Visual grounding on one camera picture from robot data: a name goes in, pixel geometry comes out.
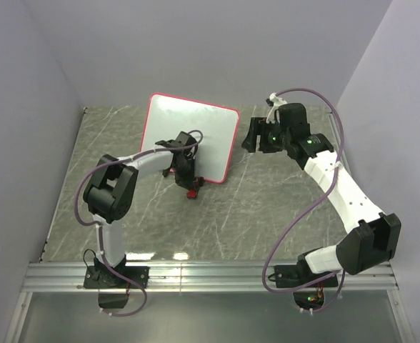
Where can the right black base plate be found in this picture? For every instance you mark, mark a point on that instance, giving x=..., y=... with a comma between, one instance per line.
x=290, y=276

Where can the red whiteboard eraser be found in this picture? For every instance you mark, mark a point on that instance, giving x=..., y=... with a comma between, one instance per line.
x=192, y=194

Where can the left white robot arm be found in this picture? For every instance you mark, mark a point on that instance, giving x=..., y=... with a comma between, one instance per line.
x=108, y=190

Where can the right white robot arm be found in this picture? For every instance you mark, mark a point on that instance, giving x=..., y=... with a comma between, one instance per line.
x=371, y=235

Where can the aluminium mounting rail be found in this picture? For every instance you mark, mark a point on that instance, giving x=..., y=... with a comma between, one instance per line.
x=186, y=276

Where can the pink framed whiteboard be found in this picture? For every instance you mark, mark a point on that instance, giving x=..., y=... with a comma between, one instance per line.
x=215, y=125

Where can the right side aluminium rail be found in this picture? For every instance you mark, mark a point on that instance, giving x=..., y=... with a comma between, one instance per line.
x=349, y=171

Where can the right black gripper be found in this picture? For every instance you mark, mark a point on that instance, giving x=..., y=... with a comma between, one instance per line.
x=259, y=126

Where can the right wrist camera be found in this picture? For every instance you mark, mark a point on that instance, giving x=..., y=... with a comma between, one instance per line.
x=274, y=102

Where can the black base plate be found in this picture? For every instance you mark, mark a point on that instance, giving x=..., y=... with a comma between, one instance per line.
x=102, y=278
x=290, y=276

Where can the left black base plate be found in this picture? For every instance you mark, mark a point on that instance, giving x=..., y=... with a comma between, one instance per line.
x=102, y=278

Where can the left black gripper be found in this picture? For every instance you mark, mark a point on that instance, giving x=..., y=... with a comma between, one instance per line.
x=188, y=182

